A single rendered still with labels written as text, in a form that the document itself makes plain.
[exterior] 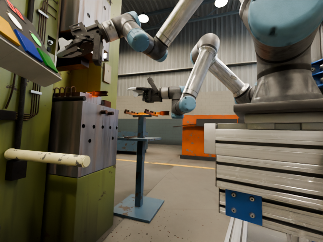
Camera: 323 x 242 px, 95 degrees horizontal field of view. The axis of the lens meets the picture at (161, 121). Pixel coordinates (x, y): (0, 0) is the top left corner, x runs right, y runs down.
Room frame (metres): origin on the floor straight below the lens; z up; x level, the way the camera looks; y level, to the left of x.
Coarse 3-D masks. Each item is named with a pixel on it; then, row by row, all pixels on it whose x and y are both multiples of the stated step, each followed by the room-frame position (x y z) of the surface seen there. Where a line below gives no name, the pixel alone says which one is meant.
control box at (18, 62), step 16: (0, 0) 0.43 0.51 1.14; (16, 16) 0.49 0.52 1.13; (32, 32) 0.56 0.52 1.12; (0, 48) 0.37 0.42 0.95; (16, 48) 0.39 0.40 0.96; (0, 64) 0.41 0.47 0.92; (16, 64) 0.44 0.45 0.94; (32, 64) 0.47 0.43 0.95; (32, 80) 0.54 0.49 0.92; (48, 80) 0.59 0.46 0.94
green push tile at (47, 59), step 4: (40, 52) 0.53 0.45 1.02; (44, 52) 0.56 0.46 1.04; (44, 56) 0.54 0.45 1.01; (48, 56) 0.58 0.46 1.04; (44, 60) 0.53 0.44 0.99; (48, 60) 0.55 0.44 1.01; (48, 64) 0.53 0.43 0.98; (52, 64) 0.58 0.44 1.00; (52, 68) 0.56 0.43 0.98; (56, 72) 0.59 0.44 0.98
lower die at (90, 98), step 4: (72, 92) 0.93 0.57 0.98; (76, 92) 0.92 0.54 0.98; (80, 92) 0.91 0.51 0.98; (84, 92) 0.96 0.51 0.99; (52, 96) 0.98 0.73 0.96; (56, 96) 0.97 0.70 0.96; (68, 96) 0.94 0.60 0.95; (72, 96) 0.93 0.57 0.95; (88, 96) 0.98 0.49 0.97; (92, 96) 1.01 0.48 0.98; (88, 100) 0.98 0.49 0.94; (92, 100) 1.01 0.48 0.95; (96, 100) 1.05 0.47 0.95; (100, 100) 1.09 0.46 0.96
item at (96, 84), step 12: (108, 0) 1.32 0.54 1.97; (120, 0) 1.51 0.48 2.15; (120, 12) 1.52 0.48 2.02; (72, 72) 1.38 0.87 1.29; (84, 72) 1.34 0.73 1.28; (96, 72) 1.30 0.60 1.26; (72, 84) 1.38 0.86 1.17; (84, 84) 1.34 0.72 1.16; (96, 84) 1.30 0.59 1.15; (108, 84) 1.39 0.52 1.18; (108, 96) 1.40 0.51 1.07
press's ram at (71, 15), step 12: (72, 0) 0.88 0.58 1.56; (84, 0) 0.90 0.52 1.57; (96, 0) 0.99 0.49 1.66; (72, 12) 0.88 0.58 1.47; (84, 12) 0.90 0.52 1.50; (96, 12) 1.00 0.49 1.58; (108, 12) 1.12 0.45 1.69; (60, 24) 0.90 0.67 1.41; (72, 24) 0.88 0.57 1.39; (60, 36) 0.96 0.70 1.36; (108, 48) 1.15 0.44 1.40
